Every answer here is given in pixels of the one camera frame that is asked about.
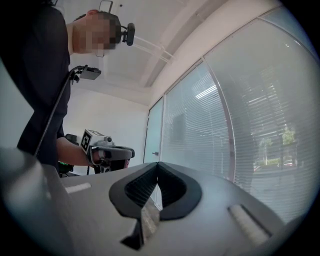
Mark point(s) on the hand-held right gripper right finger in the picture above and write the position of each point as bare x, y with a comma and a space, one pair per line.
212, 212

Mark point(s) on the person's black shirt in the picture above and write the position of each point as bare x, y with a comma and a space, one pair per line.
37, 62

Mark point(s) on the black head camera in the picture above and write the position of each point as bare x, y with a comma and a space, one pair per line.
130, 33

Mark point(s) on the frosted glass door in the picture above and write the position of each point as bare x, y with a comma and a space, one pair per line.
154, 125

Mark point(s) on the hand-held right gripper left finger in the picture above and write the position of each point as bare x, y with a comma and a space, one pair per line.
100, 205

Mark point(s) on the person's left forearm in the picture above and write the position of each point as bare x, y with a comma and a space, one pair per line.
72, 152

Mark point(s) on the grey window frame post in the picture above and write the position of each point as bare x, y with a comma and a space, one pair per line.
230, 135

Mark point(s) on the white ceiling pipe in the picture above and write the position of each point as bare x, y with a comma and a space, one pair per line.
155, 48

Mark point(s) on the person's left hand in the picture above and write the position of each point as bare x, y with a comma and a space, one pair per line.
96, 158

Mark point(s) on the sliding glass door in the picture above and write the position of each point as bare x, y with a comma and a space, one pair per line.
192, 125

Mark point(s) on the person's head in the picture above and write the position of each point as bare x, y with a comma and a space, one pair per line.
80, 37

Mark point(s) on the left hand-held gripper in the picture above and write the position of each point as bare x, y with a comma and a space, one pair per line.
92, 140

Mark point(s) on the black chest box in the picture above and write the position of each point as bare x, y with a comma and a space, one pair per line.
91, 73

